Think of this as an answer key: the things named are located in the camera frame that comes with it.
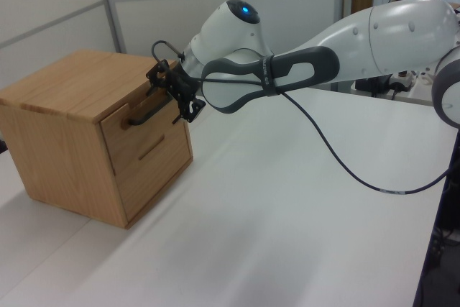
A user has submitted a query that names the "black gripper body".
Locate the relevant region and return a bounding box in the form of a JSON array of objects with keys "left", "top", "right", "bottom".
[{"left": 167, "top": 65, "right": 199, "bottom": 103}]

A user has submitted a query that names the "black metal drawer handle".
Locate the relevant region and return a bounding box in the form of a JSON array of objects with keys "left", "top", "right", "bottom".
[{"left": 125, "top": 93, "right": 174, "bottom": 129}]

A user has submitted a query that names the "wooden drawer with black handle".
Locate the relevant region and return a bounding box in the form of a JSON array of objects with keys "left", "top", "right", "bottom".
[{"left": 99, "top": 86, "right": 190, "bottom": 177}]

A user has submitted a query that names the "wooden drawer with slot pull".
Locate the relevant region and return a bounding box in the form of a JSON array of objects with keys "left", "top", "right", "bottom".
[{"left": 114, "top": 129, "right": 195, "bottom": 222}]

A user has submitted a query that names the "wooden two-drawer cabinet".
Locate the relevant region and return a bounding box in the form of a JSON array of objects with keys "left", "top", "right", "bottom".
[{"left": 0, "top": 49, "right": 195, "bottom": 231}]

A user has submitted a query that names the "black electronic device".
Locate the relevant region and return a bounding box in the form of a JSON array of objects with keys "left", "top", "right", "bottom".
[{"left": 355, "top": 76, "right": 393, "bottom": 98}]

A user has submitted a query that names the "emergency stop button box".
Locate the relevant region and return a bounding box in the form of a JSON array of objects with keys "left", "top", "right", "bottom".
[{"left": 390, "top": 70, "right": 414, "bottom": 93}]

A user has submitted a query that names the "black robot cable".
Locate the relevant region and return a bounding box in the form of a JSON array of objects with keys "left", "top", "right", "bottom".
[{"left": 150, "top": 40, "right": 452, "bottom": 196}]

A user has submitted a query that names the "black metal table frame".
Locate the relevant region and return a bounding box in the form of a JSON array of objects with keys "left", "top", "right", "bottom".
[{"left": 413, "top": 162, "right": 460, "bottom": 307}]

